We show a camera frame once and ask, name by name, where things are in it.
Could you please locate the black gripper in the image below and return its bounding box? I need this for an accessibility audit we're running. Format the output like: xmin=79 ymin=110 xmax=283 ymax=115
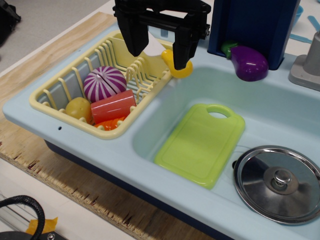
xmin=113 ymin=0 xmax=211 ymax=70

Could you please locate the green plastic cutting board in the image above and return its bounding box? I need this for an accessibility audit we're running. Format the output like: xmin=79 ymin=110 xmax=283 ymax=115
xmin=154 ymin=103 xmax=246 ymax=190

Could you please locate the wooden board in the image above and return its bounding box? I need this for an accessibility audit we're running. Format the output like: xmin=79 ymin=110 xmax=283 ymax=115
xmin=0 ymin=10 xmax=208 ymax=240

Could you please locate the yellow dish rack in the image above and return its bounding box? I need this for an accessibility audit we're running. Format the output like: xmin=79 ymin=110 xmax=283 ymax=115
xmin=29 ymin=30 xmax=172 ymax=140

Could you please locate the purple striped toy onion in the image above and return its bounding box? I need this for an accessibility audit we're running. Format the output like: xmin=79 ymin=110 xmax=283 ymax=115
xmin=83 ymin=66 xmax=127 ymax=103

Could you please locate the red toy sausage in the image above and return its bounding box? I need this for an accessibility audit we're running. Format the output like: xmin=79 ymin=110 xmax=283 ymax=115
xmin=90 ymin=89 xmax=136 ymax=124

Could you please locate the purple toy eggplant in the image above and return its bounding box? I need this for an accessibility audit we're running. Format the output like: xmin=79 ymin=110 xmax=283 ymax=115
xmin=221 ymin=40 xmax=269 ymax=82

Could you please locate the orange toy carrot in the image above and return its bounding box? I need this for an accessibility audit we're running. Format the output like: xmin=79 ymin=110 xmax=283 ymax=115
xmin=95 ymin=117 xmax=125 ymax=131

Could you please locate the yellow toy potato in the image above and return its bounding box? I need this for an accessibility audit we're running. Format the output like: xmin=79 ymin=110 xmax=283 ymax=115
xmin=65 ymin=97 xmax=92 ymax=122

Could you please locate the dark blue toy backsplash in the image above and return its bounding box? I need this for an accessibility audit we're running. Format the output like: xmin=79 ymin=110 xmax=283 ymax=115
xmin=207 ymin=0 xmax=300 ymax=70

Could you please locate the light blue toy sink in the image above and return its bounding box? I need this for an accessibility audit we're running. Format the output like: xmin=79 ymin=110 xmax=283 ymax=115
xmin=2 ymin=24 xmax=320 ymax=240

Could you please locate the blue plastic cup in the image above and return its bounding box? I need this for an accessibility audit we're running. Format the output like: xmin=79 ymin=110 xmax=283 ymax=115
xmin=292 ymin=5 xmax=304 ymax=28

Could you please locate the grey toy faucet base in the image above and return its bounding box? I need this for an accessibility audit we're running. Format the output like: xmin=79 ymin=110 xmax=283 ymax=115
xmin=288 ymin=31 xmax=320 ymax=91

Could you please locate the black object top left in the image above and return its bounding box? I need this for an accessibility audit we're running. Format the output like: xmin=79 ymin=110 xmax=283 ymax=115
xmin=0 ymin=0 xmax=22 ymax=47

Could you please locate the steel pot lid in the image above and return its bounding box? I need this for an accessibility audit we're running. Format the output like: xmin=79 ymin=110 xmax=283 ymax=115
xmin=233 ymin=145 xmax=320 ymax=225

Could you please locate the yellow tape piece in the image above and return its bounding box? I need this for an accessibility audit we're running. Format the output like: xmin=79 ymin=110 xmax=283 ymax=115
xmin=25 ymin=217 xmax=59 ymax=235

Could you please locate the black braided cable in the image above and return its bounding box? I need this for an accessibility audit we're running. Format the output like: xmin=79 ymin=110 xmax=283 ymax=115
xmin=0 ymin=195 xmax=46 ymax=238

